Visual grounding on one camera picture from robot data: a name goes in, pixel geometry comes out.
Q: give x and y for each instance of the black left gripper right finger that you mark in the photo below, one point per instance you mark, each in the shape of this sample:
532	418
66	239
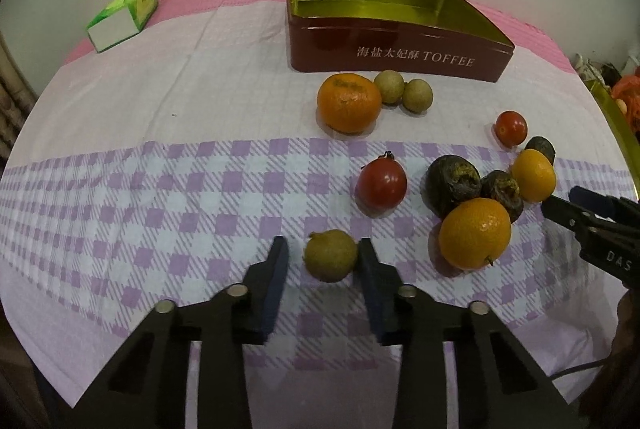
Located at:
499	384

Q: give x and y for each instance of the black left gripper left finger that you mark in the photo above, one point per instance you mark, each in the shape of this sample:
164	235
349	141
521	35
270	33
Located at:
143	385

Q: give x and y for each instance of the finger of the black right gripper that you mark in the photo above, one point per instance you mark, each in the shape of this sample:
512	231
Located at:
565	213
609	207

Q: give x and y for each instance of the small yellow orange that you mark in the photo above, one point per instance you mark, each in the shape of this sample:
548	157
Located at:
534	174

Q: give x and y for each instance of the small dark passion fruit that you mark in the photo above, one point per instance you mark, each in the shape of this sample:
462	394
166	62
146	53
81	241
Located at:
542	145

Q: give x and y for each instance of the large yellow orange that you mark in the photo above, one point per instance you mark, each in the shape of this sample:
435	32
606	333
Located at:
475	234

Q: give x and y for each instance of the small red cherry tomato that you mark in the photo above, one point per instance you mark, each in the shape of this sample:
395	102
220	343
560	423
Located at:
511	128

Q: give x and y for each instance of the large dark passion fruit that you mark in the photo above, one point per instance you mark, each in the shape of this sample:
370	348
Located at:
449	181

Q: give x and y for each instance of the red tomato with stem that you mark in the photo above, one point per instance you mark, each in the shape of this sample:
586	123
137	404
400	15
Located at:
382	184

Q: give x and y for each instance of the brown longan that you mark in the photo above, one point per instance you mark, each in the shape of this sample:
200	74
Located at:
418	96
391	86
330	256

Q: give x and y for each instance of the gold tin lid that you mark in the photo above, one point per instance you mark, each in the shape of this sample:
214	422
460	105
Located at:
626	141

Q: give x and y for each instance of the orange clutter pile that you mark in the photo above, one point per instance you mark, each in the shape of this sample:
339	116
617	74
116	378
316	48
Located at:
627	89

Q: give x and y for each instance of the checkered pink purple tablecloth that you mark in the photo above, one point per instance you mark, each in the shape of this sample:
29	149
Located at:
164	167

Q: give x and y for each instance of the large orange tangerine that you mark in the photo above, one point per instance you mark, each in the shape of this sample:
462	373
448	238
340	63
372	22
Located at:
349	103

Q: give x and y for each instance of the red toffee tin box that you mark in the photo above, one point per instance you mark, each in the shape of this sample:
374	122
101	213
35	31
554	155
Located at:
448	37

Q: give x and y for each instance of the green tissue pack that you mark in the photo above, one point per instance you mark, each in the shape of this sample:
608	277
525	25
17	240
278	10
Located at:
119	21

